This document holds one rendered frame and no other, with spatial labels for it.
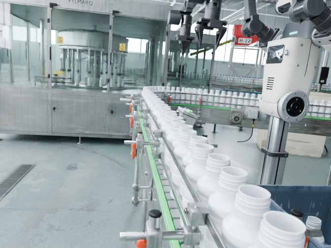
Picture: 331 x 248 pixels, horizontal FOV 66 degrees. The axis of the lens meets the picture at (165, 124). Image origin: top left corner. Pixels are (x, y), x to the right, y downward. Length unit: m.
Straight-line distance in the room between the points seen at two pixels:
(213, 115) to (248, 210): 2.39
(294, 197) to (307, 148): 4.40
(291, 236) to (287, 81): 1.11
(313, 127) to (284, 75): 1.60
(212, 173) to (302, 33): 1.08
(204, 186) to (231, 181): 0.07
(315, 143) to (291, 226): 5.15
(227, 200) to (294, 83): 1.04
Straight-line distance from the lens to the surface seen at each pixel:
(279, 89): 1.33
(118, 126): 4.36
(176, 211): 0.58
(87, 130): 4.42
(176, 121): 0.68
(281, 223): 0.29
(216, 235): 0.32
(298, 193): 1.02
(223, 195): 0.36
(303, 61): 1.34
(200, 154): 0.46
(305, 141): 5.35
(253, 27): 1.55
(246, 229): 0.31
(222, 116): 2.68
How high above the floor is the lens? 1.29
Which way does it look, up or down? 11 degrees down
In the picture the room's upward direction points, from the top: 5 degrees clockwise
